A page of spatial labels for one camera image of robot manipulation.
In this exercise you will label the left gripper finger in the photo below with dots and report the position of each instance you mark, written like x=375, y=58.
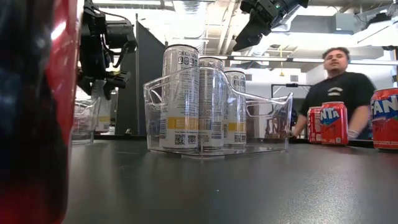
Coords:
x=85, y=85
x=109, y=92

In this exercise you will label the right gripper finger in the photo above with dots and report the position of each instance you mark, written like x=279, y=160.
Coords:
x=253, y=29

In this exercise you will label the red Fanta soda can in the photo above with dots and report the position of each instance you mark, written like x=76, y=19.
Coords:
x=385, y=124
x=313, y=127
x=334, y=124
x=37, y=124

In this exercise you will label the long ceiling light bar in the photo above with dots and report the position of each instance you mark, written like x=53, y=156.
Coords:
x=264, y=58

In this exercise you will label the black table clamp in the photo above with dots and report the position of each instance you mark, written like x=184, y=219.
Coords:
x=127, y=132

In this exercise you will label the clear plastic storage bin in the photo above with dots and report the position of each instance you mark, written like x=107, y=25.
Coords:
x=264, y=143
x=82, y=137

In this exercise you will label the person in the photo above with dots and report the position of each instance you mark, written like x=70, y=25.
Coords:
x=339, y=90

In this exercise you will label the silver ventilation duct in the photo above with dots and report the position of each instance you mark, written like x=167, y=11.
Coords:
x=287, y=23

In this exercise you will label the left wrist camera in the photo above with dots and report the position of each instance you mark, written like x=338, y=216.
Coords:
x=122, y=34

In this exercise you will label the grey wall vent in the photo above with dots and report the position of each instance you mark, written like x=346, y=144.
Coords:
x=293, y=77
x=249, y=77

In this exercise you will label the black tubular frame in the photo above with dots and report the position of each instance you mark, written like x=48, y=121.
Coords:
x=289, y=85

